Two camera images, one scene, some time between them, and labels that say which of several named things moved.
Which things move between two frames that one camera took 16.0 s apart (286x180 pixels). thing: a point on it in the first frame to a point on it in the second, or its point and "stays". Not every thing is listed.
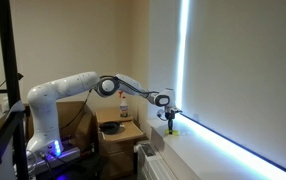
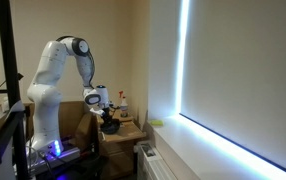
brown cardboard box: (76, 119) stays
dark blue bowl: (109, 127) stays
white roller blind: (243, 74) stays
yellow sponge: (174, 132) to (157, 122)
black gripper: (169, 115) to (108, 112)
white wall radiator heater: (149, 166) stays
